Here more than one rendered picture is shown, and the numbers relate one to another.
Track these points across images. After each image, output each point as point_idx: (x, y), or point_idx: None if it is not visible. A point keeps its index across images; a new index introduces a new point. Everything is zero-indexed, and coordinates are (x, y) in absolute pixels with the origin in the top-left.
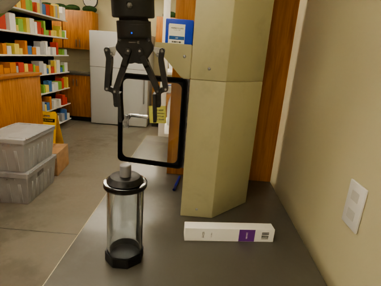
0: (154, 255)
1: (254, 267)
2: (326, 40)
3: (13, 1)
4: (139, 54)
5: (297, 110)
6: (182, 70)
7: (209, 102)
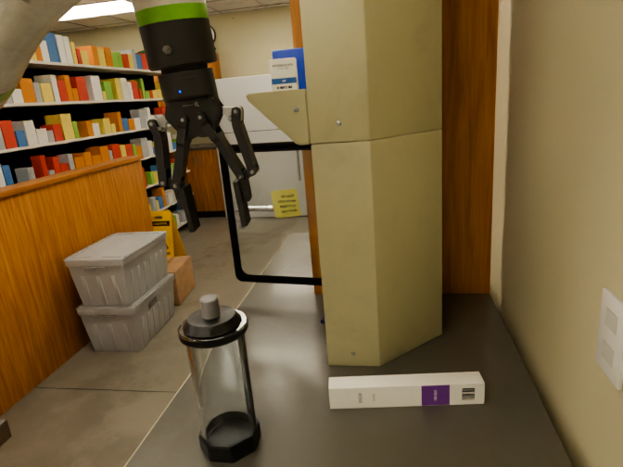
0: (278, 436)
1: (445, 452)
2: (546, 40)
3: (13, 73)
4: (200, 122)
5: (517, 167)
6: (296, 132)
7: (348, 178)
